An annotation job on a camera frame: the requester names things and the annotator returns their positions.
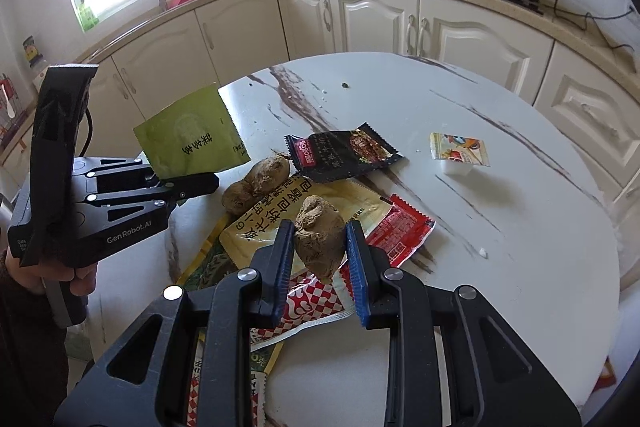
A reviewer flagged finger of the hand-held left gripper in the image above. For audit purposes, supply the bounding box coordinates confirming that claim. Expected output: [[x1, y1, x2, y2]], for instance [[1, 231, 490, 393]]
[[74, 156, 163, 182], [80, 173, 221, 214]]

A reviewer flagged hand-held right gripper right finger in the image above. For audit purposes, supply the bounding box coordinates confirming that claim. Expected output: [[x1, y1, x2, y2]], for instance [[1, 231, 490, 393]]
[[345, 220, 583, 427]]

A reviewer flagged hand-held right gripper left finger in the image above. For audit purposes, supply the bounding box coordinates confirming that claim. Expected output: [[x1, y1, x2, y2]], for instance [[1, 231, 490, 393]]
[[54, 220, 297, 427]]

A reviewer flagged brown ginger lump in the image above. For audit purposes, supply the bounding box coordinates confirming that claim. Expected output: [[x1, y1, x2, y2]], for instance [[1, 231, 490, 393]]
[[221, 155, 292, 216], [294, 194, 347, 285]]

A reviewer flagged olive green sachet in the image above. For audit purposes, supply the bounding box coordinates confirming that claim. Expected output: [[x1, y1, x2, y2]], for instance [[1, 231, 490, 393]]
[[132, 82, 251, 180]]

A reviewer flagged person's left forearm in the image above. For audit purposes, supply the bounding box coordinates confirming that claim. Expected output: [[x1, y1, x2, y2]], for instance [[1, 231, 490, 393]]
[[0, 257, 68, 427]]

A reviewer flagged person's left hand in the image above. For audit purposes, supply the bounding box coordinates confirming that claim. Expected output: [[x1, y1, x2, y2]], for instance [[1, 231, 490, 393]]
[[5, 249, 98, 298]]

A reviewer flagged red sachet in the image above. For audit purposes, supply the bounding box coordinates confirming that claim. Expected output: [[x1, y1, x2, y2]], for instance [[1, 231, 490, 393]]
[[365, 193, 436, 269]]

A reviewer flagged dark green packet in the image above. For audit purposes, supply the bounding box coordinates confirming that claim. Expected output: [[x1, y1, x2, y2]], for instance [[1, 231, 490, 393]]
[[175, 214, 251, 293]]

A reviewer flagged large yellow packet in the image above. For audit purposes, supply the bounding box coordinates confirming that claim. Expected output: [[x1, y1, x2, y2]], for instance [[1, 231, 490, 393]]
[[218, 174, 393, 280]]

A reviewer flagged red utensil holder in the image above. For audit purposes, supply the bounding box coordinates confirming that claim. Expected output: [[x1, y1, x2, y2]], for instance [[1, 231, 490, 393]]
[[0, 74, 23, 142]]

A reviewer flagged black sachet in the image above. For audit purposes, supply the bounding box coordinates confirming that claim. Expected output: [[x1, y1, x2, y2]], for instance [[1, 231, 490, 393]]
[[284, 122, 406, 184]]

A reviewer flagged round white marble table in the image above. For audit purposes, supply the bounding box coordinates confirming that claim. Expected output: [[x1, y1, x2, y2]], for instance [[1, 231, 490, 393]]
[[65, 51, 621, 427]]

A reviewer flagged green dish soap bottle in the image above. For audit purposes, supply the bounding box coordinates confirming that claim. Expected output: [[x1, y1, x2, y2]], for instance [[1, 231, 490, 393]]
[[75, 0, 98, 32]]

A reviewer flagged small jelly cup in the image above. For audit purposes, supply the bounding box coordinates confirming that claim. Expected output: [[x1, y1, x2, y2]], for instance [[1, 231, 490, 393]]
[[429, 132, 491, 178]]

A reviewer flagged red cardboard box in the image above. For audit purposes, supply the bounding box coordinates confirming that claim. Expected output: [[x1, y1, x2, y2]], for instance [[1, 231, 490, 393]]
[[595, 357, 618, 403]]

